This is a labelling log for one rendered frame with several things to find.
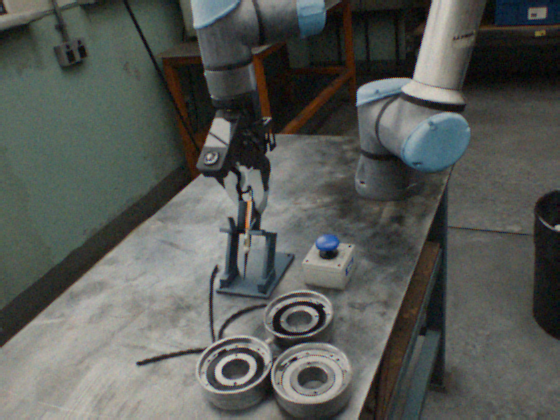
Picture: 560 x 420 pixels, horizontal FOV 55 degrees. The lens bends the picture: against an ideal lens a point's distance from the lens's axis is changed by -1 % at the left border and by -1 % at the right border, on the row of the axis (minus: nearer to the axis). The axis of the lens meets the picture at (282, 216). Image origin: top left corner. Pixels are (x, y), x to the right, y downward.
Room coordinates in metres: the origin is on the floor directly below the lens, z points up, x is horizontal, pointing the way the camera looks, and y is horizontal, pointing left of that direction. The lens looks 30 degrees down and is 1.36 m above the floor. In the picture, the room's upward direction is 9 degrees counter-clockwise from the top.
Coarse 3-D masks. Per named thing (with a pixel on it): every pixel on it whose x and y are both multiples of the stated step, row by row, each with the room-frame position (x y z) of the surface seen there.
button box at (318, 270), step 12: (312, 252) 0.76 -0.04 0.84; (324, 252) 0.75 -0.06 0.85; (336, 252) 0.74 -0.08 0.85; (348, 252) 0.74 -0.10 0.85; (312, 264) 0.72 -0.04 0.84; (324, 264) 0.72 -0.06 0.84; (336, 264) 0.71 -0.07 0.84; (348, 264) 0.73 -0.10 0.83; (312, 276) 0.72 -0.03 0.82; (324, 276) 0.71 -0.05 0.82; (336, 276) 0.70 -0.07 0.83; (348, 276) 0.72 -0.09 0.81; (336, 288) 0.70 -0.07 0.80
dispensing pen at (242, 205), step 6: (252, 192) 0.82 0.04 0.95; (252, 198) 0.81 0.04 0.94; (240, 204) 0.80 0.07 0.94; (246, 204) 0.79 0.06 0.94; (240, 210) 0.79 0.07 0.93; (246, 210) 0.79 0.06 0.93; (240, 216) 0.79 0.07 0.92; (246, 216) 0.78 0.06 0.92; (240, 222) 0.78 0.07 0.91; (240, 228) 0.78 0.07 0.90; (246, 234) 0.78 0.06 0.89; (246, 240) 0.78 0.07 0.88; (246, 246) 0.77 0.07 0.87; (246, 252) 0.77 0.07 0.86; (246, 258) 0.76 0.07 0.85; (246, 264) 0.76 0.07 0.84
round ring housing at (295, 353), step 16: (288, 352) 0.54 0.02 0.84; (304, 352) 0.54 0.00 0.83; (320, 352) 0.54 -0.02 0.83; (336, 352) 0.53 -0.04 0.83; (272, 368) 0.51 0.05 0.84; (304, 368) 0.52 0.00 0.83; (320, 368) 0.51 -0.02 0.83; (304, 384) 0.51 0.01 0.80; (352, 384) 0.48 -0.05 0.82; (288, 400) 0.46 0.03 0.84; (320, 400) 0.45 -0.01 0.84; (336, 400) 0.45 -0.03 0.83; (304, 416) 0.45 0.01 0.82; (320, 416) 0.45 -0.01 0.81
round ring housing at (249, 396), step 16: (240, 336) 0.58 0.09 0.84; (208, 352) 0.57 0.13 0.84; (224, 368) 0.54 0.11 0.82; (240, 368) 0.55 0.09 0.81; (256, 368) 0.53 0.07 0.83; (208, 384) 0.51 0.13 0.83; (256, 384) 0.49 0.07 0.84; (224, 400) 0.48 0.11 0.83; (240, 400) 0.48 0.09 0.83; (256, 400) 0.49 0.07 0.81
